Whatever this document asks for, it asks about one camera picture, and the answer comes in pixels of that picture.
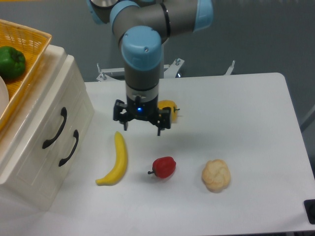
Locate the green bell pepper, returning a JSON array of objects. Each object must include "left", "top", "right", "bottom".
[{"left": 0, "top": 46, "right": 26, "bottom": 80}]

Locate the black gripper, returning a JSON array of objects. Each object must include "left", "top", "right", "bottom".
[{"left": 113, "top": 96, "right": 172, "bottom": 136}]

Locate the white drawer cabinet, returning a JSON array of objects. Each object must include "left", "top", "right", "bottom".
[{"left": 0, "top": 45, "right": 94, "bottom": 210}]

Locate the yellow bell pepper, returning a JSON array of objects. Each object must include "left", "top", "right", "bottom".
[{"left": 157, "top": 100, "right": 180, "bottom": 123}]

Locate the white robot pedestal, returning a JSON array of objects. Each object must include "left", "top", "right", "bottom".
[{"left": 95, "top": 58, "right": 236, "bottom": 82}]

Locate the yellow banana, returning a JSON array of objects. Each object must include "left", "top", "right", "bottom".
[{"left": 95, "top": 132, "right": 128, "bottom": 186}]

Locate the black corner object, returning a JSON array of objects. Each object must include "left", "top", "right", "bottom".
[{"left": 304, "top": 199, "right": 315, "bottom": 225}]

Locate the white plate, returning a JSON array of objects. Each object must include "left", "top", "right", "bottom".
[{"left": 0, "top": 77, "right": 9, "bottom": 116}]

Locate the beige bread roll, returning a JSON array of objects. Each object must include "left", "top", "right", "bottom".
[{"left": 201, "top": 159, "right": 231, "bottom": 192}]

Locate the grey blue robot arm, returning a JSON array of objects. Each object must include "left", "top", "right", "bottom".
[{"left": 87, "top": 0, "right": 214, "bottom": 131}]

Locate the red bell pepper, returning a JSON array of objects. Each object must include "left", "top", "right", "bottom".
[{"left": 148, "top": 156, "right": 176, "bottom": 179}]

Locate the yellow wicker basket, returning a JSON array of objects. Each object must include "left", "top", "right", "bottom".
[{"left": 0, "top": 19, "right": 52, "bottom": 130}]

